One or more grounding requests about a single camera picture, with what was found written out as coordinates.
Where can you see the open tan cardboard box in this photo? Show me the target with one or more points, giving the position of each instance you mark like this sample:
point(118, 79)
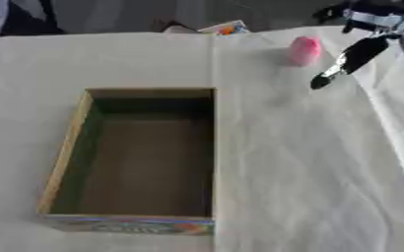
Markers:
point(148, 164)

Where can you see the colourful printed package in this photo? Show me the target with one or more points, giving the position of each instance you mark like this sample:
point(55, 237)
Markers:
point(227, 28)

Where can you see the pink rounded toy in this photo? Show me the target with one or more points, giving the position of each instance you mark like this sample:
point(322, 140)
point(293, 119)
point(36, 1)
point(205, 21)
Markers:
point(305, 50)

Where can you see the person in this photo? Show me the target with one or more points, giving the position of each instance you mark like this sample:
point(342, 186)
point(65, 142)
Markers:
point(16, 16)

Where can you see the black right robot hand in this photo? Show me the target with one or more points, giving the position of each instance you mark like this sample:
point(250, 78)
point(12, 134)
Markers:
point(363, 52)

